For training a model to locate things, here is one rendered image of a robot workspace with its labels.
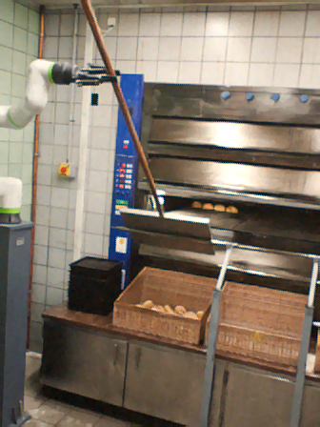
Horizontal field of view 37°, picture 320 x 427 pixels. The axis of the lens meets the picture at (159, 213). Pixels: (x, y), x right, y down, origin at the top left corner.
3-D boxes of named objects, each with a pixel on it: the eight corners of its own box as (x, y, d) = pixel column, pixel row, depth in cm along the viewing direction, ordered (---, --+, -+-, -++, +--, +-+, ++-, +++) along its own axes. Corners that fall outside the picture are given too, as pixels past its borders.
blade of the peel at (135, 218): (208, 223, 268) (209, 218, 269) (118, 211, 286) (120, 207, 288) (215, 255, 296) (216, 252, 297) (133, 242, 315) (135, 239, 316)
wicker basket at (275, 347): (220, 320, 319) (225, 279, 315) (309, 337, 301) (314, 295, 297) (202, 347, 273) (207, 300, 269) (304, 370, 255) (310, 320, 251)
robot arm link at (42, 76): (25, 54, 208) (39, 65, 218) (19, 83, 207) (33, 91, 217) (52, 55, 203) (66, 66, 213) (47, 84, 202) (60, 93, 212)
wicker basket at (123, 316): (141, 303, 339) (144, 265, 335) (219, 319, 320) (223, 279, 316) (110, 326, 294) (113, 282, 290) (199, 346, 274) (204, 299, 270)
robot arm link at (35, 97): (11, 99, 235) (34, 105, 240) (8, 121, 234) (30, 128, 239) (27, 81, 203) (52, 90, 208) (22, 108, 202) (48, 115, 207)
